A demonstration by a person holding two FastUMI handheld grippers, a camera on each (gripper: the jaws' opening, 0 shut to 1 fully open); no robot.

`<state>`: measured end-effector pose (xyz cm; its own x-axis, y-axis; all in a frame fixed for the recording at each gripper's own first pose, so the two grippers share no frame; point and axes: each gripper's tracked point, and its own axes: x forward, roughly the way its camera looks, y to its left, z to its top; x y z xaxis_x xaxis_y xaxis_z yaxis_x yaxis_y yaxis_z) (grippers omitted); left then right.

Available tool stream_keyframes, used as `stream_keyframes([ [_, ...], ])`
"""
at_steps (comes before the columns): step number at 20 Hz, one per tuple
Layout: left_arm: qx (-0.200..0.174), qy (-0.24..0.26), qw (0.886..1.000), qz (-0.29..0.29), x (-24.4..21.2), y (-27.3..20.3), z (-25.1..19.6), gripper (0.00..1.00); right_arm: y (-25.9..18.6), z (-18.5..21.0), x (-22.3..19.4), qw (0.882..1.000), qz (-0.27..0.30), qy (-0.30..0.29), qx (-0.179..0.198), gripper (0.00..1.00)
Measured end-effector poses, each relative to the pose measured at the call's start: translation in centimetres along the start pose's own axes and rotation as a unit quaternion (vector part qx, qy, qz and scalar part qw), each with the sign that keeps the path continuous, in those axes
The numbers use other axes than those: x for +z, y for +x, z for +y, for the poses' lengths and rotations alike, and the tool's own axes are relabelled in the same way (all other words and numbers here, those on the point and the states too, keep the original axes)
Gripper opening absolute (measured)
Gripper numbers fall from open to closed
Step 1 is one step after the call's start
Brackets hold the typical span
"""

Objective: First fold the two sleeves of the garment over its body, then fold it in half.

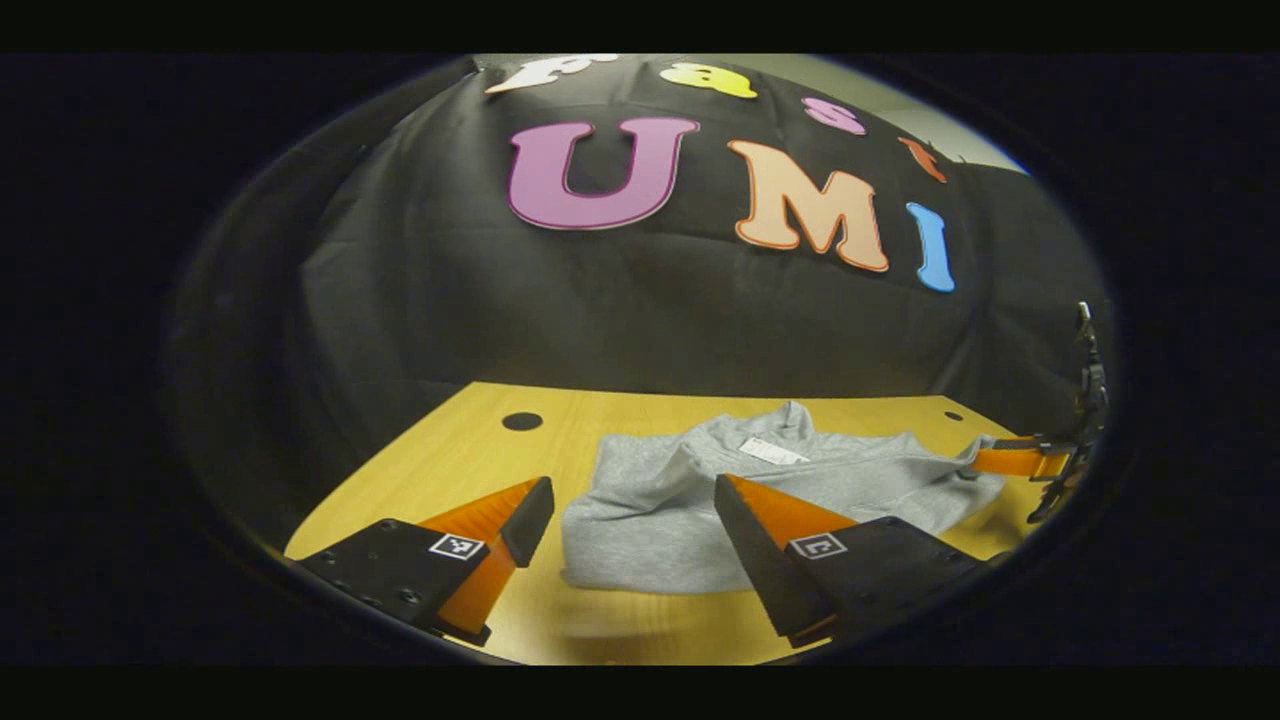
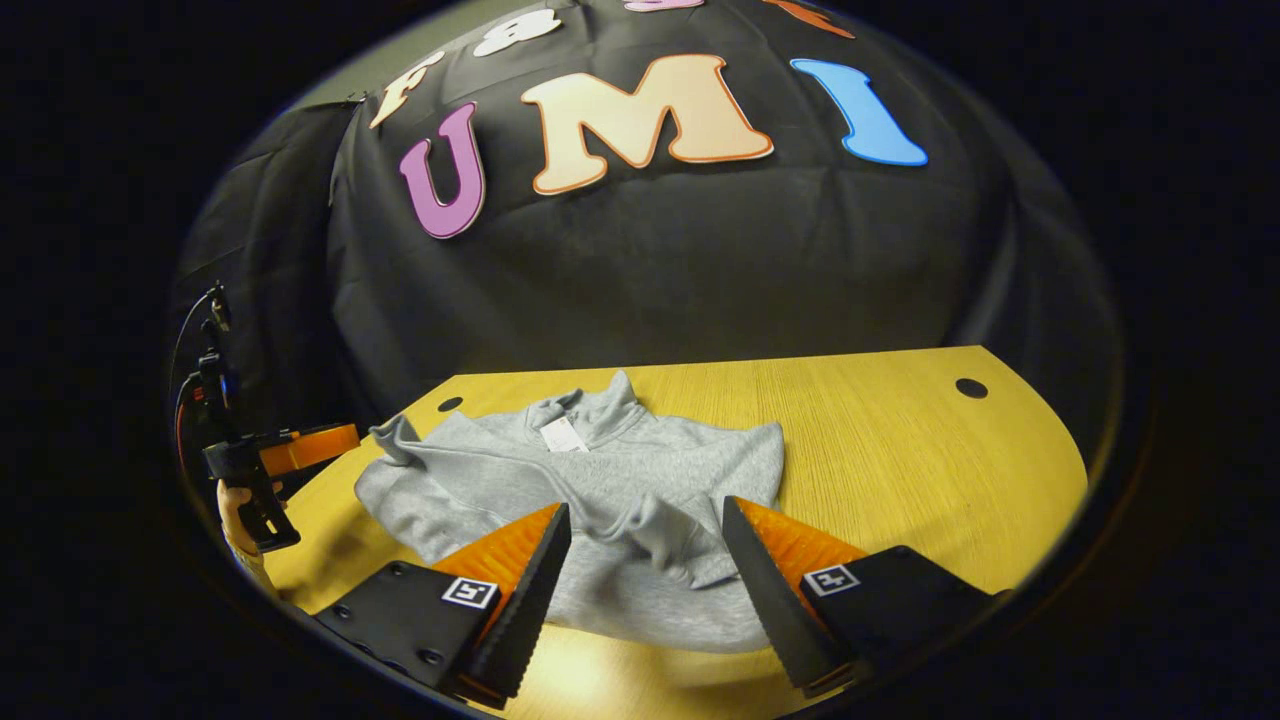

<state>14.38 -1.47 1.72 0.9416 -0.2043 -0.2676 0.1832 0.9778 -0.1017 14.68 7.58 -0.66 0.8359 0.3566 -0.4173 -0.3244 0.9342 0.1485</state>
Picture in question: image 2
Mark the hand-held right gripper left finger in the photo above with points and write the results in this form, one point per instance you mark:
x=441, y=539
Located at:
x=525, y=600

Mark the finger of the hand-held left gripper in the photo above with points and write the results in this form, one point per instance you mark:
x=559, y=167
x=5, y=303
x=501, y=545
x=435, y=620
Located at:
x=310, y=447

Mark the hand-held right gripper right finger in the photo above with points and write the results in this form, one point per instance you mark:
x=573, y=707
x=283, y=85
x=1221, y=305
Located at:
x=770, y=595

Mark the grey sweatshirt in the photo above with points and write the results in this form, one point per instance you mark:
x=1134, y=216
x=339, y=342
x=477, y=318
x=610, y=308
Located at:
x=620, y=480

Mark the black backdrop cloth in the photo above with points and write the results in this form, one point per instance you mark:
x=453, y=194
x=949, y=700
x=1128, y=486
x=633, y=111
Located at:
x=650, y=270

